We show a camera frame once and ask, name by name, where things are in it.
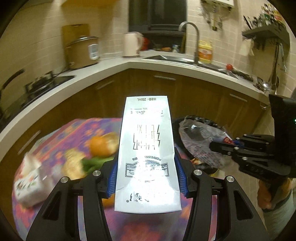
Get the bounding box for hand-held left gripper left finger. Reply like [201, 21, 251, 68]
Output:
[25, 160, 118, 241]

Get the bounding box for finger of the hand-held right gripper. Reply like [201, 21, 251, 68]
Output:
[232, 134, 275, 151]
[209, 141, 274, 163]

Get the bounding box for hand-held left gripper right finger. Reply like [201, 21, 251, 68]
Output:
[173, 147, 270, 241]

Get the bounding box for clear printed plastic bag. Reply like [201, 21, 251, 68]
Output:
[178, 117, 234, 171]

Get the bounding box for black trash bin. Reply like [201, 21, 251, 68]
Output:
[172, 116, 232, 177]

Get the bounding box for white milk carton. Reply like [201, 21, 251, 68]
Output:
[114, 96, 182, 214]

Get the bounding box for person's right forearm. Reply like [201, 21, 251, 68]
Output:
[262, 188, 296, 234]

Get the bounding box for person's right hand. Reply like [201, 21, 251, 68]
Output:
[257, 177, 293, 210]

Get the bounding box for green vegetable leaf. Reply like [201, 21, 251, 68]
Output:
[82, 156, 114, 173]

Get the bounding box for yellow crumpled scrap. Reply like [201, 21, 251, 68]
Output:
[61, 148, 87, 180]

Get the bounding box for dark scrubbing brush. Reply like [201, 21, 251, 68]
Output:
[232, 70, 254, 81]

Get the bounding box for steel ladle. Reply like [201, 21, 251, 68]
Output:
[262, 44, 287, 91]

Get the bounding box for floral tablecloth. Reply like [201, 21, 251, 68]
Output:
[11, 118, 220, 241]

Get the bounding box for white floral tissue packet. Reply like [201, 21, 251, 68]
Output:
[13, 152, 50, 208]

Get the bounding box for white hanging cloth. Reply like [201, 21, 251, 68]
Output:
[240, 40, 255, 56]

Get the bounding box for yellow detergent bottle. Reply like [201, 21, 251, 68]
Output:
[198, 40, 213, 65]

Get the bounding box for wooden base cabinets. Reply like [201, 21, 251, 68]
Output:
[0, 68, 271, 163]

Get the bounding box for steel sink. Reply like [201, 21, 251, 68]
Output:
[142, 54, 238, 80]

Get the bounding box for steel faucet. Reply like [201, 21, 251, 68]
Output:
[179, 21, 200, 65]

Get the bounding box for black gas stove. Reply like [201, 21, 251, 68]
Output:
[0, 71, 75, 126]

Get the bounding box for water heater pipes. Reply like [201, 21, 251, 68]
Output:
[199, 0, 232, 30]

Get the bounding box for brown rice cooker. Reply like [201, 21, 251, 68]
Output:
[65, 35, 100, 70]

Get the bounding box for cream electric kettle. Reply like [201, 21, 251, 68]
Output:
[122, 32, 144, 58]

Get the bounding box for black wok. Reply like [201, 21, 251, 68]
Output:
[0, 69, 25, 116]

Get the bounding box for dark window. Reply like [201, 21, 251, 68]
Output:
[128, 0, 187, 39]

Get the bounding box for wooden cutting board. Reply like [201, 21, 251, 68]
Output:
[61, 24, 90, 58]

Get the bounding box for dark wall shelf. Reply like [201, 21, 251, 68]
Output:
[242, 23, 290, 50]

